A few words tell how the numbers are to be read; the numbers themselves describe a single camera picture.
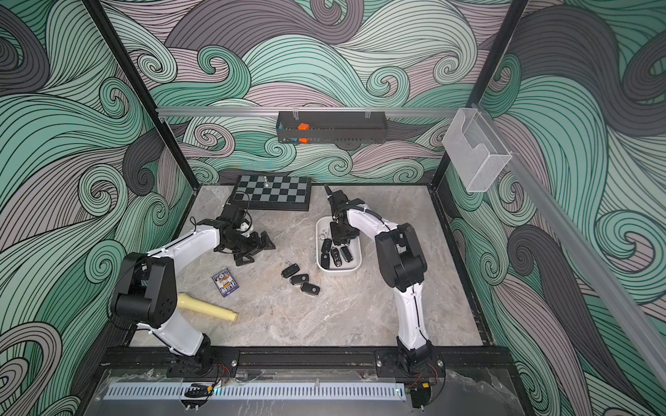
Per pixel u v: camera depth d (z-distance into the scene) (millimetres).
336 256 949
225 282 877
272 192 1138
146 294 459
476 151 771
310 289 873
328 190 876
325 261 949
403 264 555
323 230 1018
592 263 498
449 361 745
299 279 893
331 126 947
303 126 858
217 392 696
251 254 814
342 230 856
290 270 917
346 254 951
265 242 828
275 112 942
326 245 976
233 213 756
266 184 1155
